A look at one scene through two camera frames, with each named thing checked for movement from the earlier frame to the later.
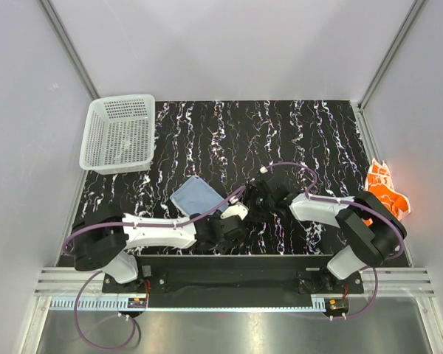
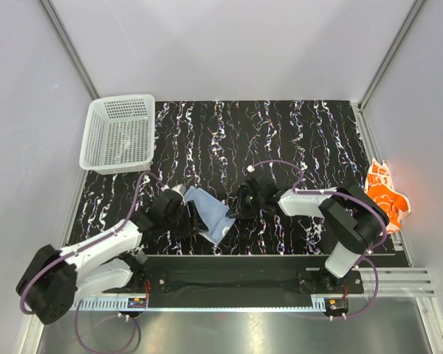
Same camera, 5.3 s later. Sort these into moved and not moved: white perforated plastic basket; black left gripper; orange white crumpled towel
Moved: black left gripper
Not moved: orange white crumpled towel; white perforated plastic basket
